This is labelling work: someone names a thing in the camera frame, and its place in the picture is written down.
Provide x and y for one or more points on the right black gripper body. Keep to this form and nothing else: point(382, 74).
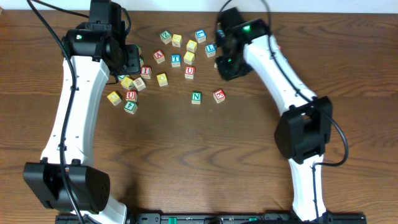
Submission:
point(222, 62)

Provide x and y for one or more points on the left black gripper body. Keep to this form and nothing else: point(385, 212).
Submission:
point(132, 59)

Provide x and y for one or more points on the red E block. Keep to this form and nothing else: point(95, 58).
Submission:
point(219, 96)

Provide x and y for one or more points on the green N block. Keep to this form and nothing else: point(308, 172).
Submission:
point(196, 98)

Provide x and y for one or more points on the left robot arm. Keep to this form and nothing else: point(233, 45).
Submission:
point(65, 179)

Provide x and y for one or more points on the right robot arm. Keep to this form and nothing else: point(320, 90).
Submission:
point(303, 129)

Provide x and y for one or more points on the red I block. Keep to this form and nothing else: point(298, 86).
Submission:
point(146, 72)

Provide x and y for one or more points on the yellow block beside V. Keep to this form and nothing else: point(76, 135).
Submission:
point(127, 83)

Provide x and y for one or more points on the plain wooden picture block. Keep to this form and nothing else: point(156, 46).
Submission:
point(139, 84)

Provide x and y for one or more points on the blue L block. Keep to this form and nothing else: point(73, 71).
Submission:
point(210, 50)

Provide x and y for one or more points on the red A block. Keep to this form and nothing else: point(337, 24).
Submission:
point(159, 56)

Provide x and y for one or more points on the yellow O block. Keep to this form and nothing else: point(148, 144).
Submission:
point(162, 79)

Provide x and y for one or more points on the red U block lower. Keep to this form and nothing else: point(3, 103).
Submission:
point(131, 95)

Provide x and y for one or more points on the red u block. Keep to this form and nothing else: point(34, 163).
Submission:
point(131, 95)
point(189, 72)

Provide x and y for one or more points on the yellow block far left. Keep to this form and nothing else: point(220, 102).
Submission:
point(114, 97)

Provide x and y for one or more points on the red U block upper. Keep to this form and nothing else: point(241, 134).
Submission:
point(189, 72)

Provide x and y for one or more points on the green Z block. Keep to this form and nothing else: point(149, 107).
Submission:
point(166, 37)

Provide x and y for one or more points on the yellow S block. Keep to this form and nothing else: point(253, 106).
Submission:
point(189, 57)

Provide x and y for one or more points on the blue block top row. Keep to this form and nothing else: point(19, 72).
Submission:
point(200, 36)

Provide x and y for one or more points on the yellow C block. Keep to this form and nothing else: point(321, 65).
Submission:
point(192, 46)

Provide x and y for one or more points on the blue T block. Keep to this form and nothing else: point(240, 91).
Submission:
point(175, 60)

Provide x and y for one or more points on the green 4 block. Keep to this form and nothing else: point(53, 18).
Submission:
point(130, 107)

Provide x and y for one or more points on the yellow block top row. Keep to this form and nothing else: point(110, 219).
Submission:
point(176, 40)

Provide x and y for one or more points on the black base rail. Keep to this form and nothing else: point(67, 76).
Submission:
point(272, 217)

